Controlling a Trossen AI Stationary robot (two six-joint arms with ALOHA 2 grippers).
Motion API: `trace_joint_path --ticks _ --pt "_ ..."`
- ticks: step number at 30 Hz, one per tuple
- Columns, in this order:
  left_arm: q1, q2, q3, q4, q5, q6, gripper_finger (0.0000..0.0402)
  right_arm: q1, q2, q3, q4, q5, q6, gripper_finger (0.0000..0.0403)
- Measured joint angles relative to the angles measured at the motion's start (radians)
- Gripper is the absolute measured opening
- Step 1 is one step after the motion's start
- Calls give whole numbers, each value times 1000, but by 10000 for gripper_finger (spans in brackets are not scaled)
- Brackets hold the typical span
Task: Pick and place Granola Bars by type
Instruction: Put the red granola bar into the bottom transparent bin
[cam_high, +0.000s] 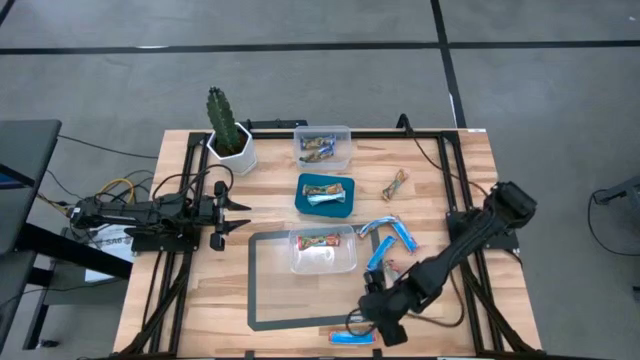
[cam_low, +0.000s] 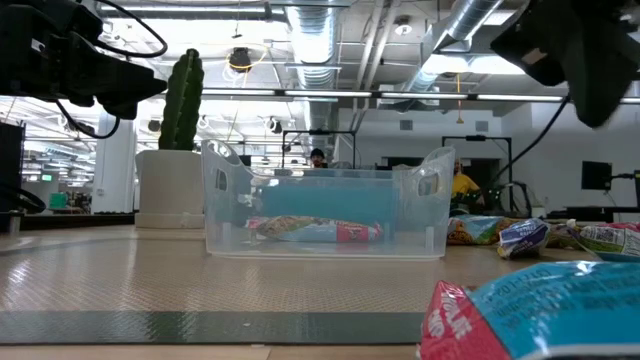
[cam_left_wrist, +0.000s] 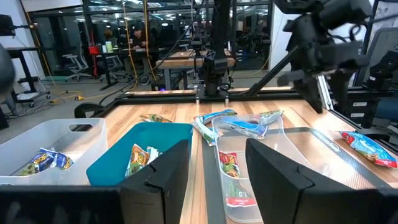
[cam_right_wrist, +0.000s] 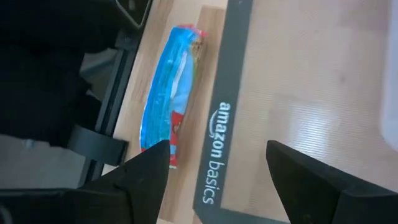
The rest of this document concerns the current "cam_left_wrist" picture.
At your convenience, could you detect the clear plastic bin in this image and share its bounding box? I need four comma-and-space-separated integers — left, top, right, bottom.
211, 114, 313, 223

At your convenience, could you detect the light blue granola bar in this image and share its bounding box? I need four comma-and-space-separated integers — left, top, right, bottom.
218, 117, 269, 140
194, 108, 238, 124

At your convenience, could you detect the red-ended blue granola bar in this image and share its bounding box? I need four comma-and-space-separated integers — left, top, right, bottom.
340, 130, 398, 169

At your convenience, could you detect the white office chair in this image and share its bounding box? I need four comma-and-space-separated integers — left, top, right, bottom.
62, 43, 91, 82

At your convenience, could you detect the clear plastic tray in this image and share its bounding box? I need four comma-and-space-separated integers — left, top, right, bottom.
201, 126, 398, 224

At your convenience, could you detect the orange Chewy granola bar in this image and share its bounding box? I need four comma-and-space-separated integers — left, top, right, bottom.
124, 143, 163, 178

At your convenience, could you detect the green yellow granola bar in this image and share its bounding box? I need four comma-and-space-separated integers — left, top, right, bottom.
139, 113, 174, 124

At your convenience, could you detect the purple-ended blue granola bar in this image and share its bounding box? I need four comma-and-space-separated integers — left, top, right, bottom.
17, 147, 74, 177

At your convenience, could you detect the white translucent plastic bin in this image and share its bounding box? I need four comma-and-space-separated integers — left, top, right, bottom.
0, 118, 109, 187

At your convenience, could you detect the black central robot mount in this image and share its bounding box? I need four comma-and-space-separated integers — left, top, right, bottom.
156, 49, 237, 91

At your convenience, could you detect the black equipment box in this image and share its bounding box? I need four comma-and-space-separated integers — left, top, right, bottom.
343, 90, 379, 128

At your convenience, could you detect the person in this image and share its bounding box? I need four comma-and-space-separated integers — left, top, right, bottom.
127, 26, 153, 85

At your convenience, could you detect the red Chewy granola bar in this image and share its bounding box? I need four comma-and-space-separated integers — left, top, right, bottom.
218, 151, 258, 208

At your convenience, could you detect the black rolling stand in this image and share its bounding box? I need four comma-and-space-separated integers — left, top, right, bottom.
6, 46, 51, 108

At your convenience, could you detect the yellow hanging cable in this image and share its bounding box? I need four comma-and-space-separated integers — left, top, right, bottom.
142, 0, 158, 82
122, 0, 139, 91

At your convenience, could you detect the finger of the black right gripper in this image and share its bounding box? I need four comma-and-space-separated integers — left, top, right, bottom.
328, 69, 354, 116
275, 70, 325, 114

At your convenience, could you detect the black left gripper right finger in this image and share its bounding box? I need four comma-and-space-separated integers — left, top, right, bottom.
244, 138, 382, 224

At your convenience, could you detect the teal plastic bin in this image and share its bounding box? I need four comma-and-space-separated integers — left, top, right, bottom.
86, 121, 194, 187

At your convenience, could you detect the green white granola bar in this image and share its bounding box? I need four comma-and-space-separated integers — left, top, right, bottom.
192, 116, 222, 147

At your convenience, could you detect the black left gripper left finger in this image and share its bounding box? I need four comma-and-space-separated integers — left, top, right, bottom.
117, 139, 191, 224

